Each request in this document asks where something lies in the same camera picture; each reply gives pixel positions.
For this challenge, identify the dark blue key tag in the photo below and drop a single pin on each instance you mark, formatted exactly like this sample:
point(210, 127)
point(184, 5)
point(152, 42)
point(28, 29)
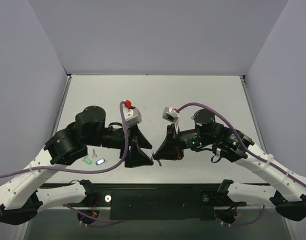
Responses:
point(100, 161)

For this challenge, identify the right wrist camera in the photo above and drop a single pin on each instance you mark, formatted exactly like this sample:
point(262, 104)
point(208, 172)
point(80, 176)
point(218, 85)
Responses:
point(171, 115)

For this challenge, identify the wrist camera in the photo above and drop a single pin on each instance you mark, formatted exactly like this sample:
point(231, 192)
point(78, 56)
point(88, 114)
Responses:
point(132, 115)
point(171, 115)

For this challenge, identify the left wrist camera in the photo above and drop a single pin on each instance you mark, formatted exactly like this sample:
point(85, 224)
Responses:
point(132, 115)

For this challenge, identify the green key tag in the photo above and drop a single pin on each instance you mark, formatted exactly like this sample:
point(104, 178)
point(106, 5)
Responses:
point(87, 160)

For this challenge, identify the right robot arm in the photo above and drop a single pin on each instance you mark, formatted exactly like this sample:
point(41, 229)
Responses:
point(285, 190)

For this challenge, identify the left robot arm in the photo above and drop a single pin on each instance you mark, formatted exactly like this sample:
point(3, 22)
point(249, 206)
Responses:
point(23, 197)

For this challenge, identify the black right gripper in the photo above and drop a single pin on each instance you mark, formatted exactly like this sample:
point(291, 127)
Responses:
point(174, 142)

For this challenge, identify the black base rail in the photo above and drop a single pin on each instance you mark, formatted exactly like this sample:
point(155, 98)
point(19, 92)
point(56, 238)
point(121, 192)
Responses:
point(163, 201)

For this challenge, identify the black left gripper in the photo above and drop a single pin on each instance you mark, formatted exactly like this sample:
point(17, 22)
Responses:
point(128, 146)

